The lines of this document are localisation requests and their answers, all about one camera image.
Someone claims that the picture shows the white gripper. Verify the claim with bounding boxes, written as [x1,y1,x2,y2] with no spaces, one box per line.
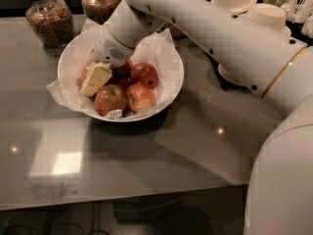
[80,23,135,97]

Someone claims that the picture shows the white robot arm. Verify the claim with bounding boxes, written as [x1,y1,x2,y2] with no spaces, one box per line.
[94,0,313,235]

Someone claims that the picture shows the large left red apple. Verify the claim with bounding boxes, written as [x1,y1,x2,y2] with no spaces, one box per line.
[77,66,89,88]

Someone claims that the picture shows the back red apple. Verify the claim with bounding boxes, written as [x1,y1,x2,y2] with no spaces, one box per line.
[112,60,133,77]

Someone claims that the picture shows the small middle red apple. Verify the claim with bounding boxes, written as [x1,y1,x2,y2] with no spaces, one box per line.
[108,77,130,90]

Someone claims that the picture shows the front left red apple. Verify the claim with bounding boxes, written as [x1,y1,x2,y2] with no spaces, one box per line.
[94,84,128,116]

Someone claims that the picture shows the right dark red apple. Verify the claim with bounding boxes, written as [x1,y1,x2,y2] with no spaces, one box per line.
[130,63,158,89]

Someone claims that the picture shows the front right red apple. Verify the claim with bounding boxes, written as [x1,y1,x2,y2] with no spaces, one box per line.
[125,83,157,113]

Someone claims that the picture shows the white bowl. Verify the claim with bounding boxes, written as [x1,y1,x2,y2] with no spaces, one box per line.
[57,23,185,123]

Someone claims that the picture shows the glass jar of cereal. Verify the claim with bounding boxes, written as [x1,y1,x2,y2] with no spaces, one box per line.
[81,0,120,24]
[163,23,186,39]

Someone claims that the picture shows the left glass jar of nuts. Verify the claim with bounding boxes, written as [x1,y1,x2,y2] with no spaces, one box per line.
[25,0,74,48]

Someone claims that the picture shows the white paper liner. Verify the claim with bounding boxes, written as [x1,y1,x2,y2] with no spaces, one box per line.
[46,17,179,120]

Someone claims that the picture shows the black mat under stacks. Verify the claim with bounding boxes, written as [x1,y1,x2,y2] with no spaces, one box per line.
[207,55,246,90]

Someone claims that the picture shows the front stack of paper bowls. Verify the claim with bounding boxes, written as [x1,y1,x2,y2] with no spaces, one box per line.
[217,3,292,86]

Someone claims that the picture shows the white stir sticks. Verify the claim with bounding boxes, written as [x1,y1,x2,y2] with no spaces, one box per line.
[291,0,313,38]

